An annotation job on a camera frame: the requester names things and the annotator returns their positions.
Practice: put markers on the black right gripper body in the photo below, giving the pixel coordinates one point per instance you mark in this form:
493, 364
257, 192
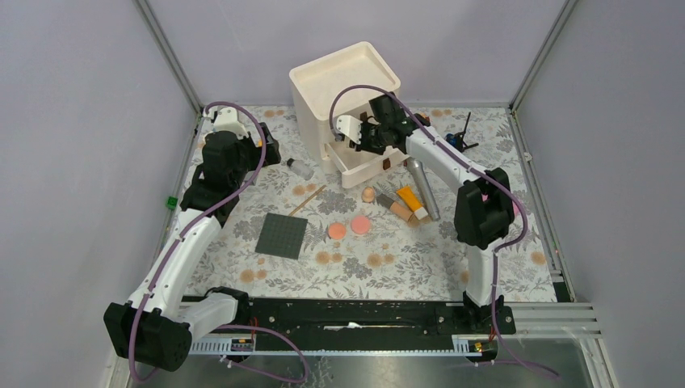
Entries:
371, 139

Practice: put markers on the white drawer organizer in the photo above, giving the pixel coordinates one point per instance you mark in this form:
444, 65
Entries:
314, 86

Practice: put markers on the pink round makeup puff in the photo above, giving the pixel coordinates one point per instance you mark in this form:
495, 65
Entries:
360, 225

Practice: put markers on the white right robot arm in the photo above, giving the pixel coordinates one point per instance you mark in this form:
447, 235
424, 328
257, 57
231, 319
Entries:
485, 208

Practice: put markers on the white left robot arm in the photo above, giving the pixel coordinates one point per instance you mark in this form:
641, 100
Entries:
149, 328

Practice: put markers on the beige makeup sponge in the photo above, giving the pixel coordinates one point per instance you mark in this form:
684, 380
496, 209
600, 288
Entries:
368, 195

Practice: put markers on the gold thin makeup pencil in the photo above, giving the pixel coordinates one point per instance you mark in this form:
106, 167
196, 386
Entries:
306, 201

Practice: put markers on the orange round makeup puff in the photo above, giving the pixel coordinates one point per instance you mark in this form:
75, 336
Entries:
336, 231

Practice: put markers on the silver toy microphone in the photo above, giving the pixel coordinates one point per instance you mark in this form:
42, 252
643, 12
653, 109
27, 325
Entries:
416, 169

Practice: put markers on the blue toy brick car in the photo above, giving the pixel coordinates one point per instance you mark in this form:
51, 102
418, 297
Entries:
455, 140

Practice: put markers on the green small cube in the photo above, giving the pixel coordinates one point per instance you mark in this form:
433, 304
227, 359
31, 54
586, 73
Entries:
171, 202

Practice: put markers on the orange white cream tube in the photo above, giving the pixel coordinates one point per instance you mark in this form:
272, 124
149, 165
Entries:
412, 202

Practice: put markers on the clear bottle black cap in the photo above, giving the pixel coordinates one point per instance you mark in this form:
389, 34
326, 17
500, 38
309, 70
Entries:
300, 168

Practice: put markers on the beige foundation bottle grey cap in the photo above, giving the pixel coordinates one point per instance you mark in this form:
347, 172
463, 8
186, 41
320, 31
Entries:
395, 207

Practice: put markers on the dark grey brick baseplate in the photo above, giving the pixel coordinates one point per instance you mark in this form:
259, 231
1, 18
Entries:
281, 236

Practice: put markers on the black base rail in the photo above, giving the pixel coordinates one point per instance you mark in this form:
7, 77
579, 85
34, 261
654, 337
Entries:
341, 325

